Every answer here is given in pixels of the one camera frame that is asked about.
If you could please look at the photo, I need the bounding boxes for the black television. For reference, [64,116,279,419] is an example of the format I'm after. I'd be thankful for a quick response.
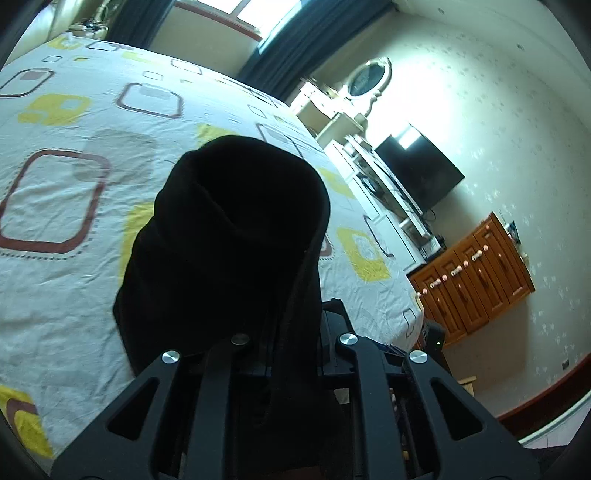
[374,122,465,210]

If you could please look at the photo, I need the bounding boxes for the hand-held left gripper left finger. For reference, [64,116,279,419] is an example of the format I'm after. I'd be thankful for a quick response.
[51,335,254,480]

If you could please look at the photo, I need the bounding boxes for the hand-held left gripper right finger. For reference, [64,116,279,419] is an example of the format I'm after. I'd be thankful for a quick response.
[318,299,541,480]

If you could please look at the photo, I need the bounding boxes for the black pants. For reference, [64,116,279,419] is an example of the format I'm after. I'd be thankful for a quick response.
[113,135,333,480]

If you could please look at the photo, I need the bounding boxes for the window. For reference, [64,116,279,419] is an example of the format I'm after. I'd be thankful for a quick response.
[175,0,301,40]

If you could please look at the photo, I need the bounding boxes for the oval vanity mirror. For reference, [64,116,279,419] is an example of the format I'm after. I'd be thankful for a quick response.
[346,56,392,116]

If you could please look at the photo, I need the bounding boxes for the bed with patterned sheet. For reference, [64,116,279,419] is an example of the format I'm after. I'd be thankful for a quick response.
[0,32,426,472]

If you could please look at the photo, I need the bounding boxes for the white bedside table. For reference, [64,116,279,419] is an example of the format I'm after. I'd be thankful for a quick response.
[69,18,109,35]

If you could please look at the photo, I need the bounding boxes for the white television stand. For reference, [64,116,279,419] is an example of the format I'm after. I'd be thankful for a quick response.
[323,134,446,273]

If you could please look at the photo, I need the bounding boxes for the white dressing table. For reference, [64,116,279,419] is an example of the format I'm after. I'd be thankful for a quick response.
[291,80,370,144]

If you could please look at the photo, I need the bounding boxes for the small black box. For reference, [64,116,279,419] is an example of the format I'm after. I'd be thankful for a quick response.
[418,320,447,370]

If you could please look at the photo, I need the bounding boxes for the wooden cabinet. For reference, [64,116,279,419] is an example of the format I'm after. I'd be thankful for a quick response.
[409,212,536,347]

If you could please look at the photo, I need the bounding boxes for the blue curtain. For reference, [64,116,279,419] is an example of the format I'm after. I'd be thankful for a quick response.
[238,0,393,100]
[104,0,178,47]

